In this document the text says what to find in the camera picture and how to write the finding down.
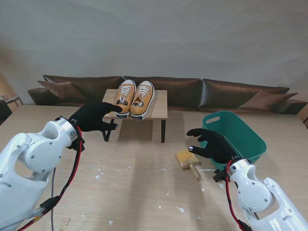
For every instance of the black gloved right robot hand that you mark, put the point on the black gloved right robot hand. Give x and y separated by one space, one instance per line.
216 146

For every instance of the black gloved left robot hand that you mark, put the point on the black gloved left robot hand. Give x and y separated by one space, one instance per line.
91 118

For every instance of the wooden hand brush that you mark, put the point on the wooden hand brush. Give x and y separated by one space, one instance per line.
186 160

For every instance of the yellow canvas sneaker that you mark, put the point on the yellow canvas sneaker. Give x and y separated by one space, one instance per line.
126 93
144 96

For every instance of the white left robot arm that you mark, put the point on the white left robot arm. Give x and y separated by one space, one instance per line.
36 154

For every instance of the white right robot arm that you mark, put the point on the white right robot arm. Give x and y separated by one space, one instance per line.
252 192

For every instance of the long white paper scrap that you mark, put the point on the long white paper scrap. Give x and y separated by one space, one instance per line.
207 170

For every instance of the green plastic basin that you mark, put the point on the green plastic basin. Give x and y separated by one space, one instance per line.
240 134

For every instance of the brown leather cushion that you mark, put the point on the brown leather cushion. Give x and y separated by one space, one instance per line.
62 89
264 99

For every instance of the brown leather sofa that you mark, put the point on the brown leather sofa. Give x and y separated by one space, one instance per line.
180 91

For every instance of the small wooden black-legged table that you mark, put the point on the small wooden black-legged table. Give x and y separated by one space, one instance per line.
160 103

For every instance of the light wooden side table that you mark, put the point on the light wooden side table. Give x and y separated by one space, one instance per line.
13 99

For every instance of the dark chair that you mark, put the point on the dark chair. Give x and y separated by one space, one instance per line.
3 111

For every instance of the light wooden furniture edge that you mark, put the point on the light wooden furniture edge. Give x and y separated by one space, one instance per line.
304 118

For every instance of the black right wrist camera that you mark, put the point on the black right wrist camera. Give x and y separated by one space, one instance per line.
217 175

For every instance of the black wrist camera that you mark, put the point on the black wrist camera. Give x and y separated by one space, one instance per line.
217 175
73 146

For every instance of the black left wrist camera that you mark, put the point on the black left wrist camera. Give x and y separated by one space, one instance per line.
73 146

